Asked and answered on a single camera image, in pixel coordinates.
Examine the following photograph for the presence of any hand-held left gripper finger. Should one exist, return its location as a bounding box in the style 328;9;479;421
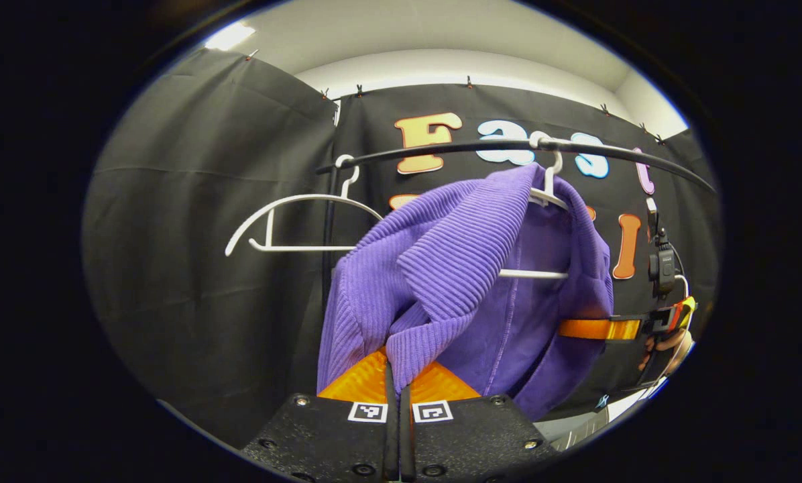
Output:
240;347;400;483
399;361;561;483

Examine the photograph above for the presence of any black metal clothes rack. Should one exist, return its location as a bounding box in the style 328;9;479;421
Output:
315;138;718;316

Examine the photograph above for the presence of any purple ribbed jacket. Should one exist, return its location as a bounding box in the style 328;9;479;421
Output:
317;163;614;422

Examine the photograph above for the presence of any black backdrop cloth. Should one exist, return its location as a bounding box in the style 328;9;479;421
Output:
82;47;722;447

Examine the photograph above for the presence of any white flat board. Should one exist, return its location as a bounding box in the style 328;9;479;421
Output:
608;376;670;422

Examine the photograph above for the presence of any ceiling light panel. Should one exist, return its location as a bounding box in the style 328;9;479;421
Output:
205;22;257;52

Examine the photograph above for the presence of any white plastic clothes hanger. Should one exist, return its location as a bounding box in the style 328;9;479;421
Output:
225;155;384;258
498;132;571;280

